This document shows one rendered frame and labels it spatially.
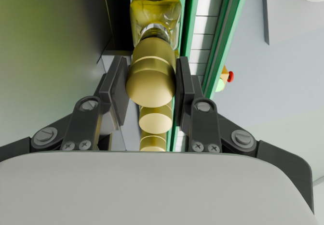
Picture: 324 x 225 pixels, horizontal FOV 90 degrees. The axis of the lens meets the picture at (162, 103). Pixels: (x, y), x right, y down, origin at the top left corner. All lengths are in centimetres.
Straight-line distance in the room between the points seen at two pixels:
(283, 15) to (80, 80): 71
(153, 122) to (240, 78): 80
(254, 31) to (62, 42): 71
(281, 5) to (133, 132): 70
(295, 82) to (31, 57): 107
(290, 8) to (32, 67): 76
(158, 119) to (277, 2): 67
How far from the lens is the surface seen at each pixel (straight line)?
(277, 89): 108
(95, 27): 45
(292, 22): 82
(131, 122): 62
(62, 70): 25
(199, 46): 43
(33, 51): 21
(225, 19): 38
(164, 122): 16
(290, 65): 100
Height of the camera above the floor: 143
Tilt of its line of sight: 45 degrees down
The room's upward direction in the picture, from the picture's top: 179 degrees counter-clockwise
